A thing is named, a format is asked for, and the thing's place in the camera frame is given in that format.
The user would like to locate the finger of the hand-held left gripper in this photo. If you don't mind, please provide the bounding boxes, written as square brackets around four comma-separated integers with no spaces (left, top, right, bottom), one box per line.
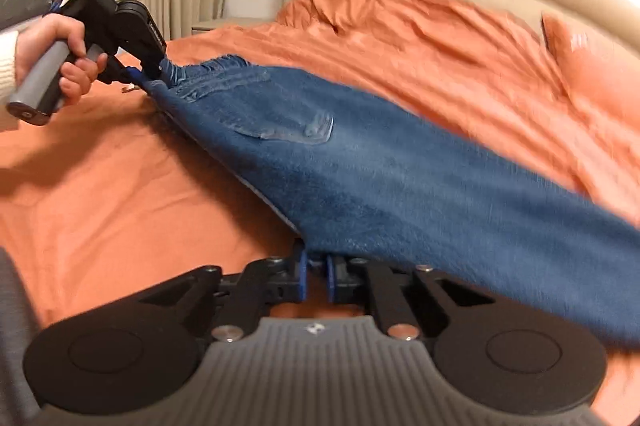
[106,55,169,94]

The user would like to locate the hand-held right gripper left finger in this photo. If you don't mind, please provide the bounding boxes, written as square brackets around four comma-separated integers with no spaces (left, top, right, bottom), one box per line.
[137,241,308,342]

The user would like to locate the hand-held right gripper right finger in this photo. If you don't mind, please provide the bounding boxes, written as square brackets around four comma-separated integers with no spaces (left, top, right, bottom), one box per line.
[325,253,501,342]

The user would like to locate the blue denim pants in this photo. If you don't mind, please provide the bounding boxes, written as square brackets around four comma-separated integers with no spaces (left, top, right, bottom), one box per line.
[142,54,640,349]

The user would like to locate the person's left forearm white sleeve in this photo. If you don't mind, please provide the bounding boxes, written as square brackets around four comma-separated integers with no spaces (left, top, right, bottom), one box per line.
[0,29,21,133]

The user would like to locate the person's left hand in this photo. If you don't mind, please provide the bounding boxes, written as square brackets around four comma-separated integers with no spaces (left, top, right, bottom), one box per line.
[16,14,109,107]

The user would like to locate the beige nightstand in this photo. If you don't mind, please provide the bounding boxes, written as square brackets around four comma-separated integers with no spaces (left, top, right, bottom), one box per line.
[191,16,279,38]

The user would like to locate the orange bedsheet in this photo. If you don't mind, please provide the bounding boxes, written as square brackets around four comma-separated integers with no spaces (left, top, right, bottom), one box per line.
[0,24,640,426]

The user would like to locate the orange duvet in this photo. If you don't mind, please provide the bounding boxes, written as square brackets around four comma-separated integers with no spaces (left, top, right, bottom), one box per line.
[276,0,640,227]

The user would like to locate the person's grey clothing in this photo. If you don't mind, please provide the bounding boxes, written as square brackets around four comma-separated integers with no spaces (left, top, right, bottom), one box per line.
[0,246,43,426]

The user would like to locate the orange pillow with white print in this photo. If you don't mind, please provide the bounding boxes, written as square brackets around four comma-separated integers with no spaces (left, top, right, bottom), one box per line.
[541,11,640,112]

